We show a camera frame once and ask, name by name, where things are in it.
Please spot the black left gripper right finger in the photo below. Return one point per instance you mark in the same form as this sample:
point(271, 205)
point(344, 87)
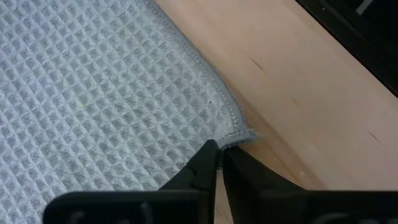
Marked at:
point(267, 205)

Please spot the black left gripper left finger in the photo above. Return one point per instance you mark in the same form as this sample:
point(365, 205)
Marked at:
point(186, 205)

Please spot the grey waffle microfiber towel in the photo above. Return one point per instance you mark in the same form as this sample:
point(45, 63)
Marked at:
point(93, 93)

